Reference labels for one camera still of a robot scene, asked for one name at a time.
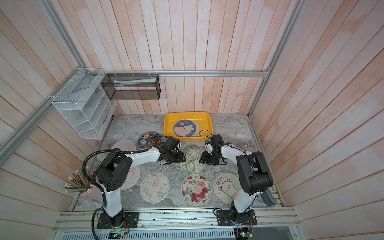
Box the green flowers pattern coaster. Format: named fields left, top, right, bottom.
left=180, top=145, right=206, bottom=174

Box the alpaca cartoon coaster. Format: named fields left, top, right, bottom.
left=214, top=173, right=242, bottom=205

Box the purple bunny coaster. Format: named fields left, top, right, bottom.
left=174, top=120, right=196, bottom=138

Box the red roses floral coaster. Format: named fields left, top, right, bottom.
left=181, top=174, right=212, bottom=207

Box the yellow plastic storage box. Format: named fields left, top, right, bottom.
left=163, top=112, right=213, bottom=142

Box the cream pink drawing coaster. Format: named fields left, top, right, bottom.
left=195, top=122, right=200, bottom=136

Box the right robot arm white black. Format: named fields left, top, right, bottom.
left=200, top=141, right=277, bottom=226

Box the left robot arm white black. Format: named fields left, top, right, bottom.
left=82, top=147, right=186, bottom=228

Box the blue bears cartoon coaster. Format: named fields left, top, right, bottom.
left=137, top=131, right=163, bottom=149

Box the butterfly floral coaster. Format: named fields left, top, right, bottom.
left=140, top=172, right=170, bottom=204

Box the white pink bow coaster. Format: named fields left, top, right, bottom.
left=121, top=166, right=141, bottom=191

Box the pink kitty coaster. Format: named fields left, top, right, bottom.
left=110, top=139, right=137, bottom=152

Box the grey rectangular device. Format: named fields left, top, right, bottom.
left=261, top=189, right=277, bottom=207

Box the pink pencil cup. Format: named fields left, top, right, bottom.
left=81, top=187, right=102, bottom=199

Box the colored pencils bundle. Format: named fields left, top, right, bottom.
left=64, top=170, right=94, bottom=194

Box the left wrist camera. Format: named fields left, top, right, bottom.
left=163, top=136, right=181, bottom=152

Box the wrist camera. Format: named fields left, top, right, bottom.
left=205, top=135, right=224, bottom=153
left=163, top=136, right=181, bottom=152

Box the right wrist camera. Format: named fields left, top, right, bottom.
left=205, top=135, right=224, bottom=153

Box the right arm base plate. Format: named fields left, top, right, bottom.
left=214, top=209, right=258, bottom=226

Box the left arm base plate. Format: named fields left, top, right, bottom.
left=97, top=212, right=140, bottom=229

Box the black wire mesh basket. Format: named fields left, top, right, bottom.
left=101, top=73, right=161, bottom=101

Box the white wire mesh shelf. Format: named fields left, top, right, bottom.
left=52, top=68, right=117, bottom=140

